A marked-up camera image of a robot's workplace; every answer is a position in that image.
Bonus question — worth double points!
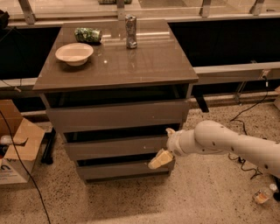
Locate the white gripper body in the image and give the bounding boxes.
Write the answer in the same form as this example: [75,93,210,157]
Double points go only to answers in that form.
[166,130,186,157]

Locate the grey drawer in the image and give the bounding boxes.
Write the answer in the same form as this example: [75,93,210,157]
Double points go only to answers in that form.
[46,100,189,133]
[76,160,175,181]
[62,135,168,160]

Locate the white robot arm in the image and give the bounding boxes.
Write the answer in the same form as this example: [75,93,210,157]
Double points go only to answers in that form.
[148,120,280,178]

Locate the grey drawer cabinet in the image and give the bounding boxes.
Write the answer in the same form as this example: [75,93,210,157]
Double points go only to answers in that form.
[32,18,200,184]

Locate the grey bottom drawer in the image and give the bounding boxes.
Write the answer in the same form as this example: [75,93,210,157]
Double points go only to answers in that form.
[76,160,175,181]

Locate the grey top drawer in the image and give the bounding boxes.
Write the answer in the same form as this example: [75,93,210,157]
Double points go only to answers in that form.
[46,100,189,133]

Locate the plastic bottle on floor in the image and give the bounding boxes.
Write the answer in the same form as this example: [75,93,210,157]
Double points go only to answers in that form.
[252,184,277,204]

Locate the black stand leg right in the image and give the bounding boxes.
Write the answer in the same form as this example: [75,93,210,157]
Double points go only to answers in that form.
[273,176,280,202]

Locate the black stand leg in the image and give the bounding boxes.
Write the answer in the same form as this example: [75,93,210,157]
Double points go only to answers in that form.
[41,129,56,165]
[273,176,280,202]

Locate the black stand leg left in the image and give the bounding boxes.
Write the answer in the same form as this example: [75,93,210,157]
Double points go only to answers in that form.
[41,129,56,165]

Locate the silver upright can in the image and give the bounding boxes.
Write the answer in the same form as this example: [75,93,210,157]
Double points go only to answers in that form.
[125,14,137,49]

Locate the white paper bowl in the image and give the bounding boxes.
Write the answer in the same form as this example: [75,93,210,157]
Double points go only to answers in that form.
[55,43,94,67]

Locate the green crushed can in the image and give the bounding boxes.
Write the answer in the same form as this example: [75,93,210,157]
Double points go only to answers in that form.
[74,27,102,44]

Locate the cardboard box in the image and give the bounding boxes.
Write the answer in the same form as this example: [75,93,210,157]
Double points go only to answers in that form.
[0,100,45,185]

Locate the black power adapter cable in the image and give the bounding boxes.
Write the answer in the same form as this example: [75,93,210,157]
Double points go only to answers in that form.
[227,73,270,180]

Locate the metal window rail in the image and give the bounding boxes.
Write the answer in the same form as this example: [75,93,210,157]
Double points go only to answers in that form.
[0,61,280,99]

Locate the black floor cable left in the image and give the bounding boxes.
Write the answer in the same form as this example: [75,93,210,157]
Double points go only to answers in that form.
[0,112,52,224]

